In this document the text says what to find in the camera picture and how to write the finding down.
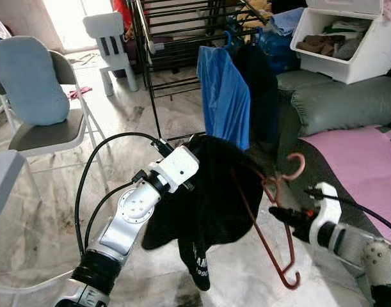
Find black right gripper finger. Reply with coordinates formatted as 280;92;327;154
268;205;298;224

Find pink clothes hanger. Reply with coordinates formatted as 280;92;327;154
230;152;307;290

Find black garment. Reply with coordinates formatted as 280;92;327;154
141;134;273;292

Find blue clothes hanger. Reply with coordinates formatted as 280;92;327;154
222;29;237;52

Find pink mat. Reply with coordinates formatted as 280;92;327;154
299;125;391;244

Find navy garment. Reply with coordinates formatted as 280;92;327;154
234;42;279;151

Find blue shirt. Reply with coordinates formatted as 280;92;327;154
196;45;252;151

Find brown folded clothes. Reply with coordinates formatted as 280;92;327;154
296;33;346;55

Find black drying rack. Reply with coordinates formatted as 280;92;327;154
128;0;279;141

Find white storage bin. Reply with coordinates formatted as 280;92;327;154
290;0;391;85

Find light blue cloth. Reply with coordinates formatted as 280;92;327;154
270;8;306;36

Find mustard garment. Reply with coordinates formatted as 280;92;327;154
243;0;273;26

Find light blue kid chair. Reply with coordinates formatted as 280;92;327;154
82;12;138;97

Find pink cloth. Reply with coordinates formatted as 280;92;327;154
67;86;93;100

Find grey folding chair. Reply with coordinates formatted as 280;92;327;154
0;48;113;193

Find red garment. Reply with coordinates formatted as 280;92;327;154
112;0;135;39

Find blue cushion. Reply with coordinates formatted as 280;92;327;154
0;35;71;127

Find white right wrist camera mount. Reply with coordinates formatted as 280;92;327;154
308;182;340;247

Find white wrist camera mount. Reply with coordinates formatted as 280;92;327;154
158;145;200;194
308;182;340;247

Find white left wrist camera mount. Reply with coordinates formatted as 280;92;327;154
158;145;200;194

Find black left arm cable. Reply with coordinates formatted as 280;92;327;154
76;132;177;256
85;182;145;250

